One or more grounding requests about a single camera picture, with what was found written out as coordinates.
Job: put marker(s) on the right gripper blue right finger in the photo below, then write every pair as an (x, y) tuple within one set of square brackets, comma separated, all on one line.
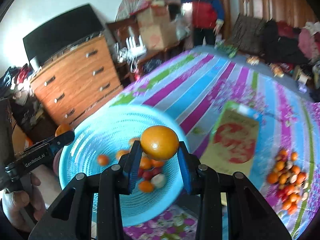
[(189, 169)]

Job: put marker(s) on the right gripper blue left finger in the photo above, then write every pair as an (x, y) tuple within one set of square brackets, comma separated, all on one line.
[(130, 164)]

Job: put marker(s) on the large orange fruit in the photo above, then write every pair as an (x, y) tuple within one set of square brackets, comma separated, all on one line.
[(159, 142)]

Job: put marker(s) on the small orange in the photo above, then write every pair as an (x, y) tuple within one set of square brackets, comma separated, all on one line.
[(63, 128)]

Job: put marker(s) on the person's left hand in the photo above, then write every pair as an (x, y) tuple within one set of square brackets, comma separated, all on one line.
[(14, 202)]

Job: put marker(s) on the blue plastic basket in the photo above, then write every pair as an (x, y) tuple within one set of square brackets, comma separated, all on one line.
[(108, 131)]

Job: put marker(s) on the striped floral bed sheet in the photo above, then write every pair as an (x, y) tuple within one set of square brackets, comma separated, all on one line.
[(193, 88)]

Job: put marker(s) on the wooden chest of drawers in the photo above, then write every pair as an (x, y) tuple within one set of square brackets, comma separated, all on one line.
[(76, 84)]

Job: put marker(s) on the dark wooden desk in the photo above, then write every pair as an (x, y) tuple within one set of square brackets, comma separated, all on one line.
[(129, 51)]

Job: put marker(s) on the green leafy packet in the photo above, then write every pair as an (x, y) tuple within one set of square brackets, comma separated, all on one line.
[(228, 49)]

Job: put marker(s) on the black flat television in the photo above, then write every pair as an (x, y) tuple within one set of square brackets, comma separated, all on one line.
[(61, 31)]

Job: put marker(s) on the stacked cardboard boxes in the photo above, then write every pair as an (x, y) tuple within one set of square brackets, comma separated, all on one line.
[(156, 29)]

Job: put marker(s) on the plaid cushion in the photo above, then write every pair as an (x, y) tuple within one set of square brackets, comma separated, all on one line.
[(247, 34)]

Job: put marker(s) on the person in red jacket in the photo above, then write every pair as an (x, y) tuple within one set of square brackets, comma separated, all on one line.
[(207, 19)]

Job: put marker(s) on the pile of clothes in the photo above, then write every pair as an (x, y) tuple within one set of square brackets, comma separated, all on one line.
[(282, 43)]

